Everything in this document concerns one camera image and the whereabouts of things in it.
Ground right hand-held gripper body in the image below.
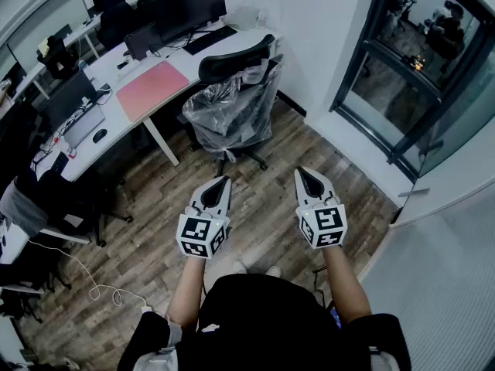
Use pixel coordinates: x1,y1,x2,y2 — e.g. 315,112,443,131
295,192,347,250

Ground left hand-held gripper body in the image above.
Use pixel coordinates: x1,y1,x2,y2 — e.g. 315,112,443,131
176,205,232,260

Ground black plastic-wrapped office chair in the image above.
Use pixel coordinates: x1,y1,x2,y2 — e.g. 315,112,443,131
181,33,285,178

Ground person's right forearm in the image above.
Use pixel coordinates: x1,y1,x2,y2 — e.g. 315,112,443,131
323,245,373,326

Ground person's left forearm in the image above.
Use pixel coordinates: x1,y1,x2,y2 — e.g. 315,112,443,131
166,256,206,334

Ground white desk leg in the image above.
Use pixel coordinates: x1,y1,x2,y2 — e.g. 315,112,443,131
142,116,181,168

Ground black phone with blue screen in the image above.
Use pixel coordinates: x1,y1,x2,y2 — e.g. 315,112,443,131
328,303,343,330

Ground person's torso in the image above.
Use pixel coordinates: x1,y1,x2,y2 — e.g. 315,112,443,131
115,272,413,371

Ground pink desk mat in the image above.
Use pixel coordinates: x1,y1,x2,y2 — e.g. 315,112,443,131
115,60,190,123

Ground black chair with draped jacket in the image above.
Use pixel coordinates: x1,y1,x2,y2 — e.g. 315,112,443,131
0,164,135,249

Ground dark-framed glass door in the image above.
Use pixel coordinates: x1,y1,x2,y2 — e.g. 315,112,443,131
328,0,495,181

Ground grey flat laptop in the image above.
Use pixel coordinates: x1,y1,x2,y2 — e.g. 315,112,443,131
61,102,106,149

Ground black keyboard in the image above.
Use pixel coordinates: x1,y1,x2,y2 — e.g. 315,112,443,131
182,25,238,56

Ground dark upright laptop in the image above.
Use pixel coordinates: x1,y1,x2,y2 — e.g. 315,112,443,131
123,21,162,61

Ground small black monitor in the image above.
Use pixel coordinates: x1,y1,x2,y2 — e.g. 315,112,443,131
36,70,97,131

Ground grey cloth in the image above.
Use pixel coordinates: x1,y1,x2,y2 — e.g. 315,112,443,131
0,179,50,239

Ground clear plastic bag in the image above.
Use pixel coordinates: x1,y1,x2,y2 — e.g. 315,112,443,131
226,5,268,32

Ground large black curved monitor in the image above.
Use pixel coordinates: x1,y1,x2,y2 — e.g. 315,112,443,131
156,0,227,43

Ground black chair with yellow cloth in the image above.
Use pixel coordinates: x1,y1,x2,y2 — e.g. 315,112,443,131
36,35,80,80

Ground thin black cable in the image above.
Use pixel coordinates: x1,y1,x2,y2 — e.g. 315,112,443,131
312,264,329,308

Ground metal door handle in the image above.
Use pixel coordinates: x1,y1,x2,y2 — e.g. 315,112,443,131
397,186,431,199

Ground white floor cable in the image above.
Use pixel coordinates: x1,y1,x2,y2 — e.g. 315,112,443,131
29,237,150,308

